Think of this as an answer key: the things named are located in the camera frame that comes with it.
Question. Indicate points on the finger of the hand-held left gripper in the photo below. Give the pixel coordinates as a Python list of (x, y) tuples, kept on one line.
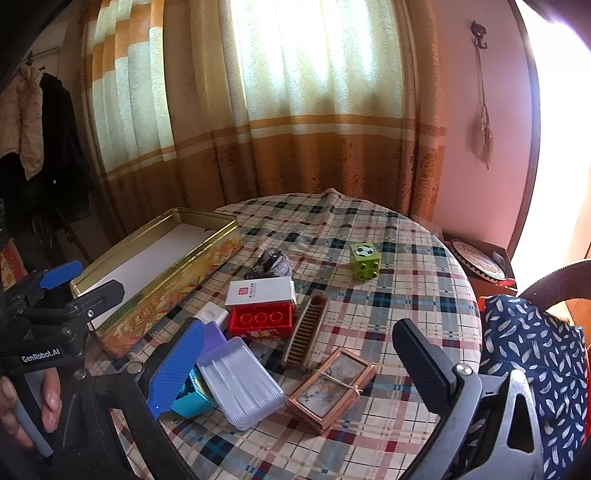
[(60, 273), (99, 295)]

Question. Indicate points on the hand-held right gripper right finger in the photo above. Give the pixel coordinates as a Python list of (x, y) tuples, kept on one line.
[(425, 364)]

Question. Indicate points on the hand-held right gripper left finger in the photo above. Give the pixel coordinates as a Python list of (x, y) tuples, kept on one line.
[(178, 364)]

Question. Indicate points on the teal building block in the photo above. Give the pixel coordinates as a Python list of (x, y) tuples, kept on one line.
[(191, 401)]

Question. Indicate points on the purple block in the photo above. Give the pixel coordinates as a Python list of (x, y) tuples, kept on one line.
[(214, 337)]

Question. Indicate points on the gold rectangular tin box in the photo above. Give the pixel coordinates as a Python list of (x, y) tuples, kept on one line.
[(152, 314)]

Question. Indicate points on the small grey-white box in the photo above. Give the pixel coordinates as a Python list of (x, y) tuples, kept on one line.
[(214, 316)]

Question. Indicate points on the clear plastic case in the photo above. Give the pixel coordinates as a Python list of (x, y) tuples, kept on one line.
[(240, 383)]

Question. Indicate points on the red building block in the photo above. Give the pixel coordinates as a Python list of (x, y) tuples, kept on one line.
[(261, 323)]

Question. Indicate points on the white card box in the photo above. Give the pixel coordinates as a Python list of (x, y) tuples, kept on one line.
[(261, 291)]

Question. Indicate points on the green football building block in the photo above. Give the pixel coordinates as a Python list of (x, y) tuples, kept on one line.
[(364, 261)]

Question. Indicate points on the wooden comb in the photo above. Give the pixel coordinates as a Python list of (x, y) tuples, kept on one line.
[(304, 330)]

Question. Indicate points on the dark patterned object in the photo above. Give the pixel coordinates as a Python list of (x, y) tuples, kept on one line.
[(270, 264)]

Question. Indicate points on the person's left hand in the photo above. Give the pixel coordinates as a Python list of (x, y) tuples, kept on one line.
[(51, 401)]

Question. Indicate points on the dark coat stand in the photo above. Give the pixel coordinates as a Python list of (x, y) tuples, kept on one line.
[(69, 230)]

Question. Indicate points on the red yellow patterned cushion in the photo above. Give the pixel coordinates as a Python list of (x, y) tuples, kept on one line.
[(11, 267)]

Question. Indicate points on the white paper sheet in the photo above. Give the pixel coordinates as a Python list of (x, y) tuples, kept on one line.
[(161, 249)]

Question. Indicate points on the plaid tablecloth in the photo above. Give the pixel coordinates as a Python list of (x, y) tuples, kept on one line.
[(392, 286)]

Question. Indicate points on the blue feather-print cloth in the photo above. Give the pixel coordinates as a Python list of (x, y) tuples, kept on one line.
[(531, 341)]

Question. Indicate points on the round patterned plate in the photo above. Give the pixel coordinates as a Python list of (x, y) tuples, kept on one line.
[(475, 261)]

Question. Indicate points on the black coat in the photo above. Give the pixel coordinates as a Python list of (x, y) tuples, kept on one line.
[(60, 152)]

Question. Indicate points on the brown cardboard box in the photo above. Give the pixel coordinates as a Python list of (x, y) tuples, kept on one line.
[(503, 258)]

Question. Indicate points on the brown wicker chair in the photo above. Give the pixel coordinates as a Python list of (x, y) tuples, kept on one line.
[(554, 279)]

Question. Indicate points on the beige quilted jacket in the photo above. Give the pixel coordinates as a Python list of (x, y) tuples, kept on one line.
[(27, 120)]

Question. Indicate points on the orange and cream curtain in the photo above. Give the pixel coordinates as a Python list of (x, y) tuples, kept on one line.
[(277, 161)]

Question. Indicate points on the white air conditioner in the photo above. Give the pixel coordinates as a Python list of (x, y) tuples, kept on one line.
[(48, 46)]

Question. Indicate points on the hanging tassel ornament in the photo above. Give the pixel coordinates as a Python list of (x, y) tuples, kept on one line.
[(482, 134)]

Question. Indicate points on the metal wall hook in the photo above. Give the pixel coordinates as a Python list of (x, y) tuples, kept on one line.
[(479, 32)]

